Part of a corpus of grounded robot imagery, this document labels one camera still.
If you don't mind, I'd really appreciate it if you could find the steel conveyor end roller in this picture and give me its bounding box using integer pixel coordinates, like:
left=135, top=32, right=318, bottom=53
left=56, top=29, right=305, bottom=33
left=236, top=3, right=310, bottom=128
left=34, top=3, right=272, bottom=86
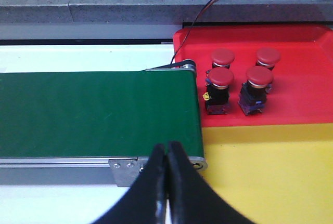
left=181, top=59, right=197, bottom=74

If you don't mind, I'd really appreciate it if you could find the green conveyor belt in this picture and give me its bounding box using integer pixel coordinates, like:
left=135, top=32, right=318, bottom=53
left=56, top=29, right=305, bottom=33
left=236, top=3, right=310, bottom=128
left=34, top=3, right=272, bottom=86
left=1, top=70, right=203, bottom=159

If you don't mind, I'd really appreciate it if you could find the steel conveyor support bracket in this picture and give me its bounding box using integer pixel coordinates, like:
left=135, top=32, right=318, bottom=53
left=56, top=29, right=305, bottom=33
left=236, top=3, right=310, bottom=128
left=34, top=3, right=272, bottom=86
left=109, top=157, right=147, bottom=187

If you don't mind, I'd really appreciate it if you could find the thin brown wire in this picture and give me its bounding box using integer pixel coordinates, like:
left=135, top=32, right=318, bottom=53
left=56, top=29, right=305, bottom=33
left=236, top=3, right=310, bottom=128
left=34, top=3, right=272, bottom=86
left=170, top=0, right=221, bottom=64

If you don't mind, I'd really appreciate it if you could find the yellow plastic tray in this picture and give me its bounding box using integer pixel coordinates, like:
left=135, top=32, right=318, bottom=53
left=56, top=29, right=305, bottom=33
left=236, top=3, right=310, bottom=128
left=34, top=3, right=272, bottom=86
left=203, top=124, right=332, bottom=223

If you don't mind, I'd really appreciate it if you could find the red mushroom emergency stop button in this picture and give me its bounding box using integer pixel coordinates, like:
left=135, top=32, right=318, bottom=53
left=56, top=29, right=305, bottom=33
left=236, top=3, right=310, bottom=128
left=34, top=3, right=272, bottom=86
left=211, top=48, right=235, bottom=69

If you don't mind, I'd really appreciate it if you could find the black tapered right gripper left finger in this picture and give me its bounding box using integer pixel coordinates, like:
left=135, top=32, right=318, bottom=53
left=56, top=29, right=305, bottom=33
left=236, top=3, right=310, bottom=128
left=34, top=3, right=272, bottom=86
left=94, top=144, right=167, bottom=223

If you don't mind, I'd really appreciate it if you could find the red plastic tray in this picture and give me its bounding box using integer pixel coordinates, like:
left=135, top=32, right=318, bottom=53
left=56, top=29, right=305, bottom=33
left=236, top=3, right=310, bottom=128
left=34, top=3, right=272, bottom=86
left=173, top=24, right=332, bottom=127

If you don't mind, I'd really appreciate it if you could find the black drive belt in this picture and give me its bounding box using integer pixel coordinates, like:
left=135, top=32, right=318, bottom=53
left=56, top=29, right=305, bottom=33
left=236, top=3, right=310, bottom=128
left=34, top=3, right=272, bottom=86
left=148, top=61, right=188, bottom=70

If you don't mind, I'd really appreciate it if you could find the black tapered right gripper right finger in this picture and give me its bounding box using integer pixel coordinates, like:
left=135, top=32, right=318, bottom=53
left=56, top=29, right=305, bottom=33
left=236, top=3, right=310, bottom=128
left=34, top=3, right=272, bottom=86
left=166, top=141, right=253, bottom=223

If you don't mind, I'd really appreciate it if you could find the aluminium conveyor side rail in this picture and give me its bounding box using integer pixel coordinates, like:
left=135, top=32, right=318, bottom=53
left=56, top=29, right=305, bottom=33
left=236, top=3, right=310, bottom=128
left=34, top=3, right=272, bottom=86
left=1, top=157, right=138, bottom=168

